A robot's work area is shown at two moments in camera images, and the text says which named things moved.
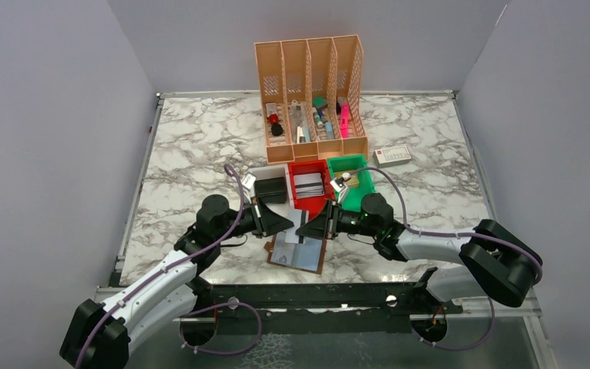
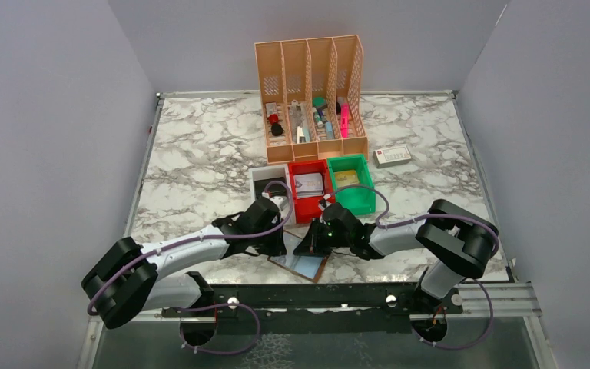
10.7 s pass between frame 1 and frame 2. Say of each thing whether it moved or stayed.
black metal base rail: stayed
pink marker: stayed
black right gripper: moved
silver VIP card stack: stayed
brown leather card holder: moved
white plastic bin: stayed
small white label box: stayed
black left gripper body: moved
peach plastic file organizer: stayed
